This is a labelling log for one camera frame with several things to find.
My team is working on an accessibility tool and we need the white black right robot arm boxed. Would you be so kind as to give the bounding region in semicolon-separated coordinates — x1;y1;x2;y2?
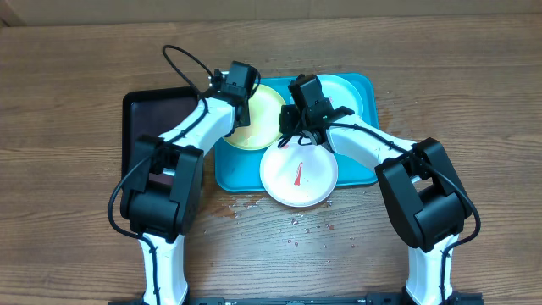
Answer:
279;105;483;304

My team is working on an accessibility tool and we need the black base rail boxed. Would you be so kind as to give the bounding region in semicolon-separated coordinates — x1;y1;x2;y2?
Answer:
108;291;484;305

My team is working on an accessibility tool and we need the black rectangular tray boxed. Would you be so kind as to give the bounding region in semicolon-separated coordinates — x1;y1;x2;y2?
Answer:
121;86;198;176

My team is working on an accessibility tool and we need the teal plastic serving tray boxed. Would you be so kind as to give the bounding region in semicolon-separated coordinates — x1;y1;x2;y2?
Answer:
214;73;379;192

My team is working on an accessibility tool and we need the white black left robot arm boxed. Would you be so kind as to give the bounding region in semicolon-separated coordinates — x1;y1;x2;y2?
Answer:
109;97;250;304

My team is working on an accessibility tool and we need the yellow-green plastic plate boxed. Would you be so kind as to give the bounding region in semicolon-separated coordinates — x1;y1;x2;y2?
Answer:
224;85;285;150

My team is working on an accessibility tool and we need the light blue plastic plate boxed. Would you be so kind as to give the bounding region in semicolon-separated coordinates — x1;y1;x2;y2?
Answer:
317;75;363;116

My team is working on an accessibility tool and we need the white plastic plate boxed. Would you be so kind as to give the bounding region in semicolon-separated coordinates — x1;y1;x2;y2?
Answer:
259;141;338;208

